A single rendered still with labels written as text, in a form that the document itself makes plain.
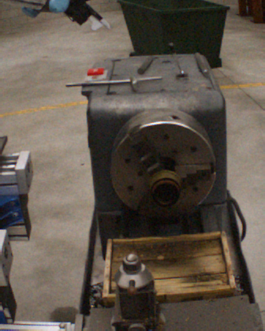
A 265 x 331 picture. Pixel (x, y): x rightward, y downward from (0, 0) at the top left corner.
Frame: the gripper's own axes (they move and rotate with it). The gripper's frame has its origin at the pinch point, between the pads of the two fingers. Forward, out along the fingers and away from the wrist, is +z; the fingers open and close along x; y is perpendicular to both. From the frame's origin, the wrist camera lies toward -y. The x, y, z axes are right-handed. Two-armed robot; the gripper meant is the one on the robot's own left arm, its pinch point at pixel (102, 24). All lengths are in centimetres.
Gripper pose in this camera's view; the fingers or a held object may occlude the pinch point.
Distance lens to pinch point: 211.4
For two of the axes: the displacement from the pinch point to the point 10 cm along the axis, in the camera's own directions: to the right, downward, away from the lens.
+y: -6.7, 7.5, -0.1
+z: 5.5, 5.0, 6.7
